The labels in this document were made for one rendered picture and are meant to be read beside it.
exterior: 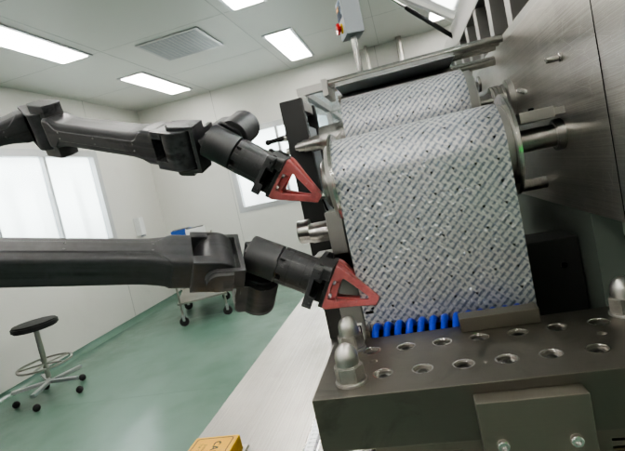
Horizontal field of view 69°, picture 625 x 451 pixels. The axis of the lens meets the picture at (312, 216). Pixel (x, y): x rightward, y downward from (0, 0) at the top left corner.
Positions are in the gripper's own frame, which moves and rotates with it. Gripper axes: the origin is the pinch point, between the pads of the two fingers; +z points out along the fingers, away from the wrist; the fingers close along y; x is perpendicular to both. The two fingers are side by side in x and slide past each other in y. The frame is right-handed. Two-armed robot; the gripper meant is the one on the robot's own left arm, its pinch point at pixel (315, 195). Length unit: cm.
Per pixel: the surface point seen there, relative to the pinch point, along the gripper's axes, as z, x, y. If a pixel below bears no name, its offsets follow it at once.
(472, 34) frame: 17, 47, -62
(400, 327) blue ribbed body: 18.9, -8.3, 13.2
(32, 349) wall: -172, -309, -285
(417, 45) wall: 19, 125, -556
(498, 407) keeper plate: 24.9, -3.5, 32.6
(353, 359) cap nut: 12.3, -9.0, 26.6
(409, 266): 16.5, -0.9, 9.6
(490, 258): 25.2, 5.6, 10.4
